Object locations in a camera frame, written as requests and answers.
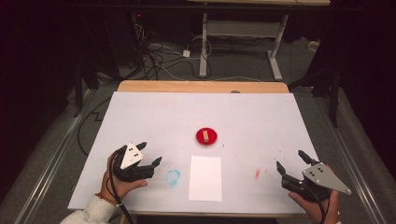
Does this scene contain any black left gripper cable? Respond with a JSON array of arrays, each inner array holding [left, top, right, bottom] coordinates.
[[106, 146, 134, 224]]

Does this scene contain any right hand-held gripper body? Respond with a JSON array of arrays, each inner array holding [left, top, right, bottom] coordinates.
[[281, 161, 352, 203]]

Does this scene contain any white desk frame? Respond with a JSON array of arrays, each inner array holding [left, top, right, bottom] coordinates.
[[186, 0, 332, 82]]

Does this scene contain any person's right hand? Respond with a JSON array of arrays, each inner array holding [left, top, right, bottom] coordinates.
[[288, 188, 341, 224]]

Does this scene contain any white paper sheet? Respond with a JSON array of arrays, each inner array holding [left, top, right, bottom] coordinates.
[[188, 154, 223, 203]]

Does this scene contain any orange bracelet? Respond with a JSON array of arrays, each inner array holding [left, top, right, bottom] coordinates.
[[95, 192, 121, 207]]

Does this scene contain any black metal stand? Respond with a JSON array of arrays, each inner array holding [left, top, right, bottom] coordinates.
[[289, 31, 344, 129], [73, 59, 101, 119]]

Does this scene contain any metal floor rail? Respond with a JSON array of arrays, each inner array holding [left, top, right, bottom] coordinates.
[[312, 92, 390, 224], [12, 89, 98, 224]]

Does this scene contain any wooden table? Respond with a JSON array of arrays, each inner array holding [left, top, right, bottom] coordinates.
[[117, 79, 290, 94]]

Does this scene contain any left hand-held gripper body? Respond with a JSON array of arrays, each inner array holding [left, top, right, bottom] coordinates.
[[111, 142, 156, 183]]

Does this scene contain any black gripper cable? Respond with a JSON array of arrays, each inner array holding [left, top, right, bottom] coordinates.
[[306, 183, 332, 224], [106, 146, 134, 224]]

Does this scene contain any person's left hand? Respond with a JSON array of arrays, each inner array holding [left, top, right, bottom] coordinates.
[[100, 152, 149, 203]]

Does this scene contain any tangle of floor cables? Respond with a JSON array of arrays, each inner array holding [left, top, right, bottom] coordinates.
[[130, 12, 216, 82]]

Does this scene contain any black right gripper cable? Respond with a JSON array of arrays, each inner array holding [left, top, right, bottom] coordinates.
[[306, 183, 332, 224]]

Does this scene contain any red round ink pad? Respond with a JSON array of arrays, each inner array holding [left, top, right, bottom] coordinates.
[[195, 127, 219, 147]]

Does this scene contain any black floor cable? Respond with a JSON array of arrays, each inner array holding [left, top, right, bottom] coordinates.
[[77, 96, 112, 157]]

